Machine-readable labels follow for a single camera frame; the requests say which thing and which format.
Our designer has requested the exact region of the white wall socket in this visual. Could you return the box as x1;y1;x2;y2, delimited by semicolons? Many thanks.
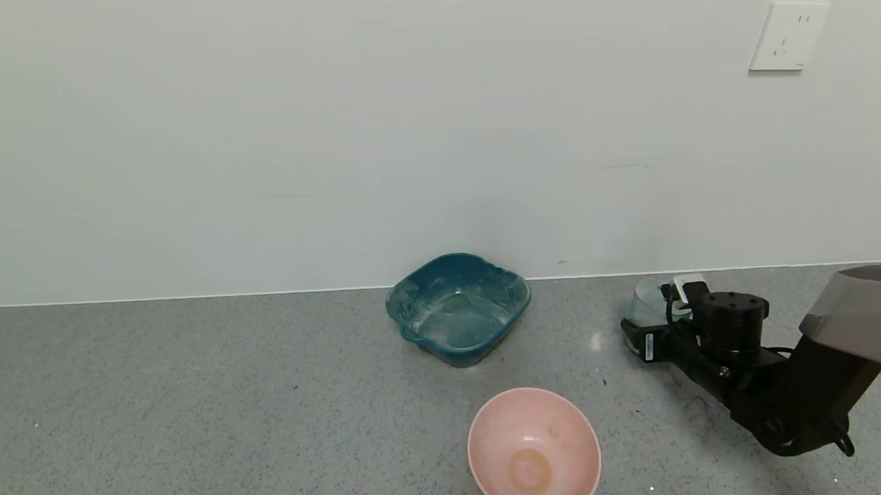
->
746;0;833;74

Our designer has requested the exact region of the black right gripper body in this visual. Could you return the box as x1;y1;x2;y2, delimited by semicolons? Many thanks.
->
638;321;697;363

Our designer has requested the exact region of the pink bowl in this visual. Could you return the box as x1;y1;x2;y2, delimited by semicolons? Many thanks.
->
464;384;604;495

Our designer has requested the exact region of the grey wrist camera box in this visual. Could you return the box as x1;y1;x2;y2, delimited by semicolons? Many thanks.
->
672;272;709;303

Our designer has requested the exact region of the clear ribbed plastic cup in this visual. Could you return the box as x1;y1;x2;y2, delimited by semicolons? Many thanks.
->
626;274;695;329

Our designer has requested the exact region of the teal plastic basin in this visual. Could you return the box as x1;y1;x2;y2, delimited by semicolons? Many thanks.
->
383;250;535;372

